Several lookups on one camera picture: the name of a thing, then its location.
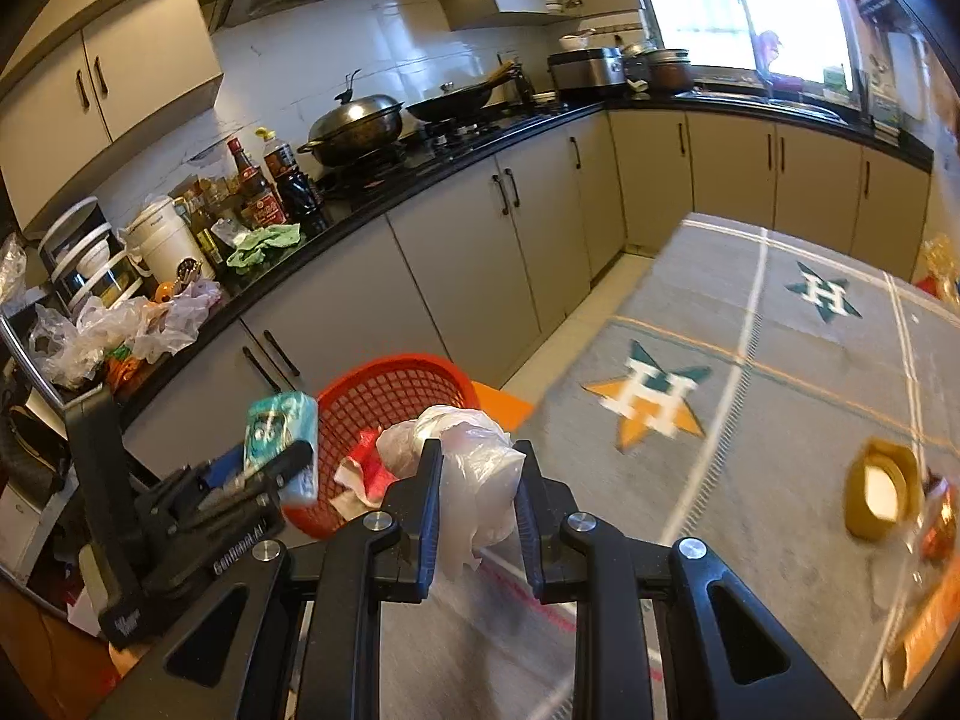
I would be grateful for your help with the brown clay pot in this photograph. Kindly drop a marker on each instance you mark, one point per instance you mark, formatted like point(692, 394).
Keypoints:
point(670, 71)

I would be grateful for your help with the dark soy sauce bottle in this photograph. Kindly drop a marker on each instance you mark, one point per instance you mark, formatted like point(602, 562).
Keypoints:
point(302, 204)

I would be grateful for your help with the grey star patterned tablecloth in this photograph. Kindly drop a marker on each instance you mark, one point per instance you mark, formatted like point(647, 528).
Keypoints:
point(727, 397)

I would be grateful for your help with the bright kitchen window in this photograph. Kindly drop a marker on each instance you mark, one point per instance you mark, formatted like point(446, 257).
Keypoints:
point(784, 41)

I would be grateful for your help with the red white wet wipe packet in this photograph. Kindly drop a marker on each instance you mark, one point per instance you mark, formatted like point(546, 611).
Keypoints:
point(362, 477)

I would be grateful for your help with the red label sauce bottle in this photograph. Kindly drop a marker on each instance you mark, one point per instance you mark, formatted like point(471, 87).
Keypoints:
point(262, 205)

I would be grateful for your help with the yellow crinkled plastic bag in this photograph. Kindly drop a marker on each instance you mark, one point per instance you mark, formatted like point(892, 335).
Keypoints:
point(940, 271)

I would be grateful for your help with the white plastic bags pile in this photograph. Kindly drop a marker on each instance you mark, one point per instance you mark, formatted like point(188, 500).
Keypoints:
point(70, 353)

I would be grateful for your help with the black frying pan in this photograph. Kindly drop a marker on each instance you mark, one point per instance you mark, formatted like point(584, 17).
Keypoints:
point(458, 104)

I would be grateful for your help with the silver rice cooker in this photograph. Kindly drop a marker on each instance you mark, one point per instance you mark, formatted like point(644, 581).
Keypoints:
point(588, 74)

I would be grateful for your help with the beige kitchen cabinets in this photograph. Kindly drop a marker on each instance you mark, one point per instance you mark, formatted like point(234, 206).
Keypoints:
point(481, 259)
point(92, 84)

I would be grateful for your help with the white electric kettle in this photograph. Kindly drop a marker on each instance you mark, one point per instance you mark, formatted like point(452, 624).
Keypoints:
point(161, 238)

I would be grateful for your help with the orange cardboard box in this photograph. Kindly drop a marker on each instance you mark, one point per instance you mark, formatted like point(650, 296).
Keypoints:
point(924, 634)

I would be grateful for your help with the yellow round tape roll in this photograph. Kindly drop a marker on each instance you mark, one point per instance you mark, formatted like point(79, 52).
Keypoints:
point(882, 491)

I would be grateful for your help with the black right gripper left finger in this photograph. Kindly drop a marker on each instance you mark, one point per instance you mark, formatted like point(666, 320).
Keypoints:
point(295, 632)

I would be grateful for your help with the teal tissue packet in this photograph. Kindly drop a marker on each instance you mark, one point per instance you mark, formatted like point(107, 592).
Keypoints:
point(272, 424)

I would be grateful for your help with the green dish cloth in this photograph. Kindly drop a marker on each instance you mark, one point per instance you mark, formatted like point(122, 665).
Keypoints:
point(253, 248)

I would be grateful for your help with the red plastic mesh basket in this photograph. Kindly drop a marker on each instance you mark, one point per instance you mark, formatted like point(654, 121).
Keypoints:
point(378, 393)

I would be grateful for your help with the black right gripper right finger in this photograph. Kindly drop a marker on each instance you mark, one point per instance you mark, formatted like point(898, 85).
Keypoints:
point(654, 618)

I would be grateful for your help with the steel wok with lid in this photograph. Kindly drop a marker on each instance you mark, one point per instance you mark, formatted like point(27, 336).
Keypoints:
point(358, 126)

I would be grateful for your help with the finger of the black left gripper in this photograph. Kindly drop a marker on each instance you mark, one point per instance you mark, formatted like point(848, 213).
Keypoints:
point(185, 489)
point(231, 487)

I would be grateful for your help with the black kitchen countertop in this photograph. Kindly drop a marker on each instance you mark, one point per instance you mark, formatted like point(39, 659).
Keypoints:
point(450, 150)

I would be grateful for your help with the beige lower kitchen cabinets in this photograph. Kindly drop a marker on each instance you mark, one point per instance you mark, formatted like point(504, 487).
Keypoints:
point(481, 259)

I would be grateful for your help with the white plastic bag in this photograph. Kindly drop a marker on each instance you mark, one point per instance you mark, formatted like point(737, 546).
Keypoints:
point(481, 472)

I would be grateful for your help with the white dish rack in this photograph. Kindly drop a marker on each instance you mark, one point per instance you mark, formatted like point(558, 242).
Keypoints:
point(86, 259)

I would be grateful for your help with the dark snack wrapper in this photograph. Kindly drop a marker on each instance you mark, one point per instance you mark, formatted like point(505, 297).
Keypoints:
point(933, 539)

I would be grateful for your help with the beige upper kitchen cabinets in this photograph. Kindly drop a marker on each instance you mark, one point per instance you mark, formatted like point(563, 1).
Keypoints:
point(92, 84)

